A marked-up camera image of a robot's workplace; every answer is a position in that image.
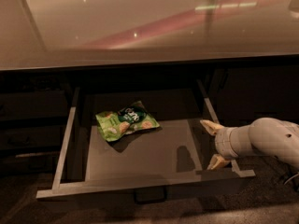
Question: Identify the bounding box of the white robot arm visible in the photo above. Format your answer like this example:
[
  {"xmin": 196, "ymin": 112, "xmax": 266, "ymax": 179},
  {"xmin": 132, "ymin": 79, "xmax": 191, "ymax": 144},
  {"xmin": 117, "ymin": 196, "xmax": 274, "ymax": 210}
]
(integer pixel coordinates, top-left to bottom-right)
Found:
[{"xmin": 201, "ymin": 118, "xmax": 299, "ymax": 169}]

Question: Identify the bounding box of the green packet in drawer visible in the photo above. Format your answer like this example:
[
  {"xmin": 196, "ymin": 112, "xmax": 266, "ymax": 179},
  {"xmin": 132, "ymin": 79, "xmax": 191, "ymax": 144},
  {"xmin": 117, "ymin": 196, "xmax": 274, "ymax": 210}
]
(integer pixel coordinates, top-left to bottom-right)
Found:
[{"xmin": 95, "ymin": 101, "xmax": 160, "ymax": 142}]

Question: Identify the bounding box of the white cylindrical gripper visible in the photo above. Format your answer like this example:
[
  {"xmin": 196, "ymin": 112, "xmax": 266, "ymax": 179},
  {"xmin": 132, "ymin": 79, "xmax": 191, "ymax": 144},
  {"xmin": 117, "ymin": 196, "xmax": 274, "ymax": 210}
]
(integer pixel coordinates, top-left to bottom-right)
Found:
[{"xmin": 200, "ymin": 119, "xmax": 251, "ymax": 170}]

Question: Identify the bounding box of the black stand with cable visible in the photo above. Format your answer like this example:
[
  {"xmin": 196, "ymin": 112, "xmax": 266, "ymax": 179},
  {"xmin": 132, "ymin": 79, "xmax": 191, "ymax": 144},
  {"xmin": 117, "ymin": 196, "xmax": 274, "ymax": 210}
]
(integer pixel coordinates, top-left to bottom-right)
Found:
[{"xmin": 283, "ymin": 165, "xmax": 299, "ymax": 192}]

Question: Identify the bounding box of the dark drawer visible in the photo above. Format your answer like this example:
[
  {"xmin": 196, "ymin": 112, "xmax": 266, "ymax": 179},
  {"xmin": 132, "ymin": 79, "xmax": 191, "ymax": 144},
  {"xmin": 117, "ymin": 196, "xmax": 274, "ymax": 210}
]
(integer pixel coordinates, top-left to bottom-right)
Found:
[
  {"xmin": 0, "ymin": 151, "xmax": 60, "ymax": 176},
  {"xmin": 0, "ymin": 125, "xmax": 64, "ymax": 150},
  {"xmin": 0, "ymin": 91, "xmax": 68, "ymax": 121},
  {"xmin": 36, "ymin": 81, "xmax": 255, "ymax": 210}
]

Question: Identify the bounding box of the dark cabinet door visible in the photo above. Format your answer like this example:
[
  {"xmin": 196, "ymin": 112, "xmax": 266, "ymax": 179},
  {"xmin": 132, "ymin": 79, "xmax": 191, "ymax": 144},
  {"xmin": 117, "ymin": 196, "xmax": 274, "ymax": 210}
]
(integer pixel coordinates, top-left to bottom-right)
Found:
[{"xmin": 208, "ymin": 65, "xmax": 299, "ymax": 126}]

